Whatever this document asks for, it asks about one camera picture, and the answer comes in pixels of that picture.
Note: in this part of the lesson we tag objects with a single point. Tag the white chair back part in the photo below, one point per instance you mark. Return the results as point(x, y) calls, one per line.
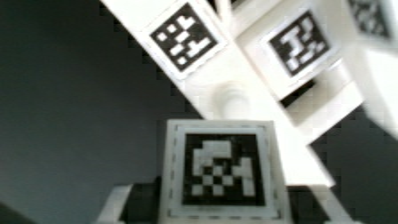
point(267, 63)

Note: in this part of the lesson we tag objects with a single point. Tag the small white tagged cube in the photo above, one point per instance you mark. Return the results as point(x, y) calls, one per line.
point(223, 179)

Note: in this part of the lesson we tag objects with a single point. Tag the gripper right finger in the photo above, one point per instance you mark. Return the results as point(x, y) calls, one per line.
point(317, 208)

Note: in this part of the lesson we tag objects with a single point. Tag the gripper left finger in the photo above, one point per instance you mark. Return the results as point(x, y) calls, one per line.
point(130, 206)

